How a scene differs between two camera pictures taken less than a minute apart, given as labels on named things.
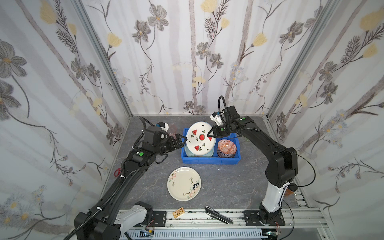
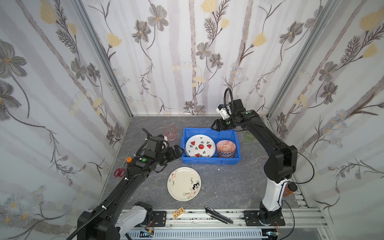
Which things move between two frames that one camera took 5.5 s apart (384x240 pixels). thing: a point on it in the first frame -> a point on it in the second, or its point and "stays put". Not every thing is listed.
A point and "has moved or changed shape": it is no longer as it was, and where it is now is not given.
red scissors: (117, 172) stays put
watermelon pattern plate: (198, 143) has moved or changed shape
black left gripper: (173, 142) -> (173, 151)
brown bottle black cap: (291, 188) stays put
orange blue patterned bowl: (226, 148) stays put
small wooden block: (178, 212) stays put
